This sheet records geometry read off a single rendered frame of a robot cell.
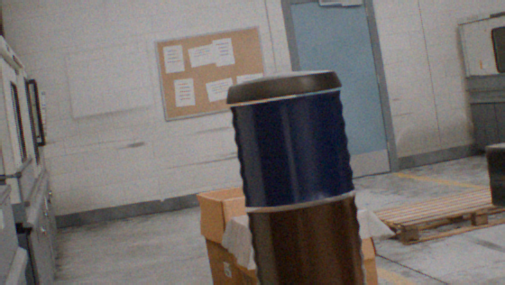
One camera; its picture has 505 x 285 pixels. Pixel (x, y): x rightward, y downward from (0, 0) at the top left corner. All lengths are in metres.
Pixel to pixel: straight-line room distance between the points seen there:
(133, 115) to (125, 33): 0.93
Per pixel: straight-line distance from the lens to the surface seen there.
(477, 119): 12.04
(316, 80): 0.33
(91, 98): 11.33
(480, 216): 7.06
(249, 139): 0.33
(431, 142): 12.11
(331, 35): 11.74
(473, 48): 11.89
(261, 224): 0.33
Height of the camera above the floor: 1.19
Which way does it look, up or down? 3 degrees down
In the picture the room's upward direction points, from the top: 9 degrees counter-clockwise
